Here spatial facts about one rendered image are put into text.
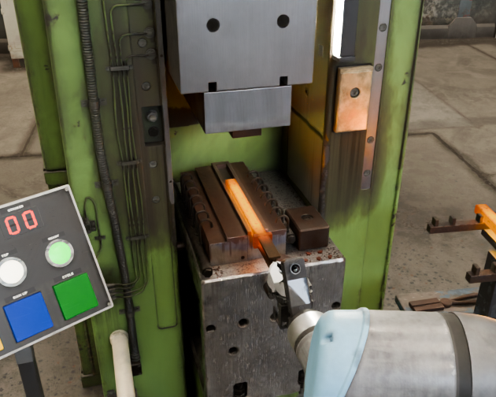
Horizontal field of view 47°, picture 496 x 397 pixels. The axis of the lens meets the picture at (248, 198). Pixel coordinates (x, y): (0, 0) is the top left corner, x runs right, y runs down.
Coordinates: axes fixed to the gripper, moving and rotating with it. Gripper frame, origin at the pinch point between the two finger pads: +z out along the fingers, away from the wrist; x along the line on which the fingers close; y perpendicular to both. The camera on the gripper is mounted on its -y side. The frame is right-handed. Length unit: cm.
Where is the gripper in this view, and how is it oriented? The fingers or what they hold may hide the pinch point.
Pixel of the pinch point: (276, 262)
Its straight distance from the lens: 131.4
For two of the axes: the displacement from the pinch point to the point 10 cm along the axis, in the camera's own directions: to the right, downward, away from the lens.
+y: 0.0, 8.8, 4.8
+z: -2.7, -4.6, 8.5
